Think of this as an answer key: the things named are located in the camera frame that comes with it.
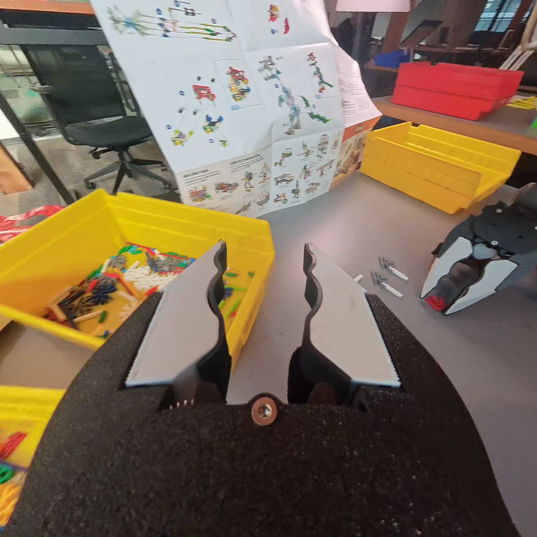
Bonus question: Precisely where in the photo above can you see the folded building instruction booklet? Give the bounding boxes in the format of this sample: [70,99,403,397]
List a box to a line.
[90,0,383,219]

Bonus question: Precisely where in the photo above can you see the nested red plastic bins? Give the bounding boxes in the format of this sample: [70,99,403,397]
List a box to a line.
[391,62,525,121]

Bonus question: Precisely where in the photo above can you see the blue plastic bin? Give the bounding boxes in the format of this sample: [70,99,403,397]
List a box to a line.
[375,50,411,69]

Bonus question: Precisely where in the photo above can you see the black office chair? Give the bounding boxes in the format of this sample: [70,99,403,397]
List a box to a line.
[25,44,177,196]

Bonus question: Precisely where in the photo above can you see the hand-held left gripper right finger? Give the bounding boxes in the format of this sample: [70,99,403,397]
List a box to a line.
[287,242,402,405]

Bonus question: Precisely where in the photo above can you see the grey desk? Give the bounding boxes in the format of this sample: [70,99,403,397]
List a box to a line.
[0,170,537,537]

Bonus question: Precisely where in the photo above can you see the wooden table with black legs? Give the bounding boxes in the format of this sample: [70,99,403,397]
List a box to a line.
[0,0,110,206]

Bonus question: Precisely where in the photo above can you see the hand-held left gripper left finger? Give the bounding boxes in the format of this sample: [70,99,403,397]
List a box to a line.
[125,240,232,405]

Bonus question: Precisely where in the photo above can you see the yellow plastic bin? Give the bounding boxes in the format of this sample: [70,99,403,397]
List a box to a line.
[0,385,65,517]
[360,122,522,215]
[0,188,276,371]

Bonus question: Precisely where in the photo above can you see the empty yellow plastic bin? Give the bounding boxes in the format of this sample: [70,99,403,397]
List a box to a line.
[360,122,522,215]

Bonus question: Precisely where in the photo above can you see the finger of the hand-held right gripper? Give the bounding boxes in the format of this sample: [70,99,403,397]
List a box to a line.
[420,236,475,300]
[444,257,518,316]

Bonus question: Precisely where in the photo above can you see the pile of colourful building pieces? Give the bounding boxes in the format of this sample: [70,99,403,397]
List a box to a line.
[42,243,256,336]
[0,428,28,512]

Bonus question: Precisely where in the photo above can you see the building set cardboard box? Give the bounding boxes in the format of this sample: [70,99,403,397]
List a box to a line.
[331,115,380,190]

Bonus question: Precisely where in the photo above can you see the dark paned window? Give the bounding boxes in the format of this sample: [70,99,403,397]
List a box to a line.
[478,0,525,33]

